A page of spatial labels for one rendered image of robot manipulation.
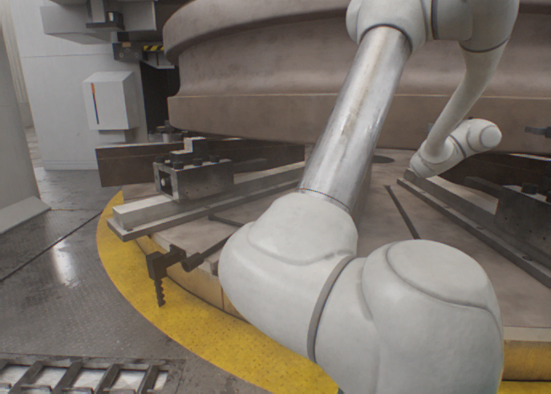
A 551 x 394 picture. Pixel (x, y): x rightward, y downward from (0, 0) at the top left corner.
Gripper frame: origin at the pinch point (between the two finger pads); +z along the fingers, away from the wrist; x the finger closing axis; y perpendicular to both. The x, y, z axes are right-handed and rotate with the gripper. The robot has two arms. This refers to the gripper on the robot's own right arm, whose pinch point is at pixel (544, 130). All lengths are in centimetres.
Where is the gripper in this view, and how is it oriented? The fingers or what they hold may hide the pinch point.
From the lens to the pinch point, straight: 167.1
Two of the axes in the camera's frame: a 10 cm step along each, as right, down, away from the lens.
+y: 0.0, -9.5, -3.0
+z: 0.3, -3.0, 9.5
